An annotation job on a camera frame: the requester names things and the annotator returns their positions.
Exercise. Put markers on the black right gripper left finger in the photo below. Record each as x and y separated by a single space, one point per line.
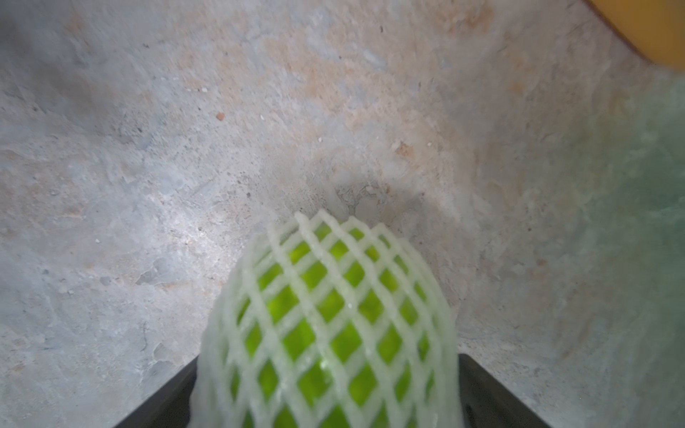
169 407

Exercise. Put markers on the green custard apple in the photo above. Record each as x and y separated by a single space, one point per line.
332 331

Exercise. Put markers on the yellow plastic tub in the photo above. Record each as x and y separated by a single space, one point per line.
655 28

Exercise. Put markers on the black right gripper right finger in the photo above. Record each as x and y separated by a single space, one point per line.
487 403

